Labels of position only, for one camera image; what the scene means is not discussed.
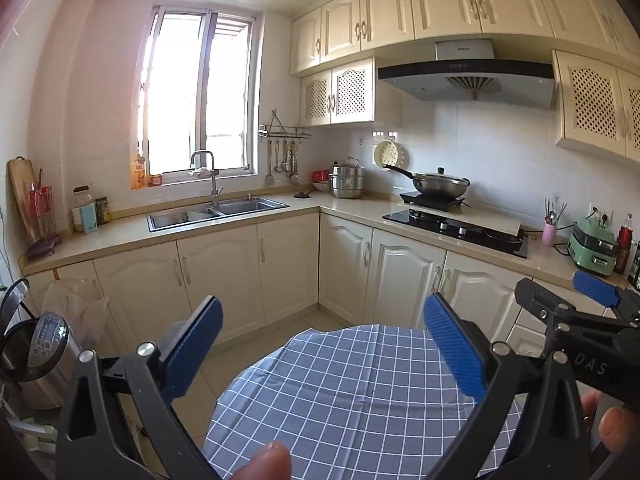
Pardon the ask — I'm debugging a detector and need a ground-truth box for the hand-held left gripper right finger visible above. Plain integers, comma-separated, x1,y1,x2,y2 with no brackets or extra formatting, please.
424,292,591,480

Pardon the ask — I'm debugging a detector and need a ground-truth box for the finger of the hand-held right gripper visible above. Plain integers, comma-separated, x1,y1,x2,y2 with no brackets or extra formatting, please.
572,270,640,322
515,277,626,353

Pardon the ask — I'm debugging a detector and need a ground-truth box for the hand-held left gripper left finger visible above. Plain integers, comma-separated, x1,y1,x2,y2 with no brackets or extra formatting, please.
55,296,224,480

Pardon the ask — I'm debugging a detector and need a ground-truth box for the person's right hand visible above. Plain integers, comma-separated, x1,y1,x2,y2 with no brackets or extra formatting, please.
582,390,640,457

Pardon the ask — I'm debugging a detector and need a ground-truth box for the person's left hand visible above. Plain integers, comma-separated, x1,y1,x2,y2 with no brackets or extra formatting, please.
235,442,292,480

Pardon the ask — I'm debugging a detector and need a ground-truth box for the green electric cooker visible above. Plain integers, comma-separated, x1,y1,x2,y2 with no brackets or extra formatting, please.
567,219,620,277

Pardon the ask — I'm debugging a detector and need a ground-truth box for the red cap sauce bottle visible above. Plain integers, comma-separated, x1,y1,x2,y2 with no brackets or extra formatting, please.
615,212,635,275

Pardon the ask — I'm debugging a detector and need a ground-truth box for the cream base cabinet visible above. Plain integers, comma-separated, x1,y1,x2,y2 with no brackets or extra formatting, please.
22,212,640,361

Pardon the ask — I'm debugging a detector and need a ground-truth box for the bundle of chopsticks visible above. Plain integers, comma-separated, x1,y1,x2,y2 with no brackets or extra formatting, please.
543,197,568,226

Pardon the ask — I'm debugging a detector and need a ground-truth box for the grey checkered tablecloth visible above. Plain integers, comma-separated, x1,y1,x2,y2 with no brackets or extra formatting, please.
202,324,526,480

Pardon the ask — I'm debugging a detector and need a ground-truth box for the black glass gas hob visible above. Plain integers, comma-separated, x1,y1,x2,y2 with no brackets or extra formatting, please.
382,208,530,259

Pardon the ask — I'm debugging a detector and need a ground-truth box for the clear hanging plastic bag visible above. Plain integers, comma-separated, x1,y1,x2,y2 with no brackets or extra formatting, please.
41,277,110,356

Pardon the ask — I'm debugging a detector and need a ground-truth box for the steel double sink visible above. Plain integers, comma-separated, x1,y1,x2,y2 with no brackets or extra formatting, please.
146,196,291,233

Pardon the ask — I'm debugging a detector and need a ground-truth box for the steel cooker with control panel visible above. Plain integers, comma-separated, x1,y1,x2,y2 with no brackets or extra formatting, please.
0,277,83,411

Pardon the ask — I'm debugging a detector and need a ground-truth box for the steel wok with lid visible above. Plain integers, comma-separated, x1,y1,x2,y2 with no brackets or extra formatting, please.
382,162,471,198

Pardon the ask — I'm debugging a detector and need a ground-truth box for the steel kitchen faucet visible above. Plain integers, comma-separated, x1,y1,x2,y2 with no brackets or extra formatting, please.
190,150,224,207

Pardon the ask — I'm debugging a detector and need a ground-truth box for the glass jar black lid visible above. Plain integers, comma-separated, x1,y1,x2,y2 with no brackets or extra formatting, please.
71,186,96,233

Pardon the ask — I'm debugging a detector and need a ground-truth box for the cream lattice door cabinet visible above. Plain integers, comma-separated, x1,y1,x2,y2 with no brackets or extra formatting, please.
552,49,640,161
300,57,403,127

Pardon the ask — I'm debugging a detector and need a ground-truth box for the white low rack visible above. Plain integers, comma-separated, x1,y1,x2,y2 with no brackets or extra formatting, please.
0,412,56,453

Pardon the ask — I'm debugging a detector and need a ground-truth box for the steel skimmer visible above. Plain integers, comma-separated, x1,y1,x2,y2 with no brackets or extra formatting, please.
286,141,302,186

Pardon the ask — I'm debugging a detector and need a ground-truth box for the steel steamer pot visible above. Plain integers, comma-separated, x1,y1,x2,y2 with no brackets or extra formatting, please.
328,156,367,199

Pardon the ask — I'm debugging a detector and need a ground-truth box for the cream round steamer tray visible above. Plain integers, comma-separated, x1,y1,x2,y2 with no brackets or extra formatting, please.
374,140,408,171

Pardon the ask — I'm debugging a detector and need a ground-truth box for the wooden cutting board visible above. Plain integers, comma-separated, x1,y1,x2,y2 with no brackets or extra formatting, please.
7,156,43,243

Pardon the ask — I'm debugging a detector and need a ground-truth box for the black range hood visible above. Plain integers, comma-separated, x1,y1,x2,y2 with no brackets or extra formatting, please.
377,39,557,110

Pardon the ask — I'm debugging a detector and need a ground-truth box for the sliding window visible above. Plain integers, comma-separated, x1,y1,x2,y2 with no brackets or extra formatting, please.
135,5,263,186

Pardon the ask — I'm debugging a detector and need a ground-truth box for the rack with red handles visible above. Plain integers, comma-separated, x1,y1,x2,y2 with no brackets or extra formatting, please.
26,167,62,260

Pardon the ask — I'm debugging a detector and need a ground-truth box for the steel wall utensil rail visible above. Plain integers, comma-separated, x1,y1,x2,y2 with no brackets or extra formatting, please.
257,109,313,140

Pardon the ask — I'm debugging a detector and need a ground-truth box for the cream upper wall cabinet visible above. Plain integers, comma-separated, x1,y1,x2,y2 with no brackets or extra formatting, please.
290,0,640,78

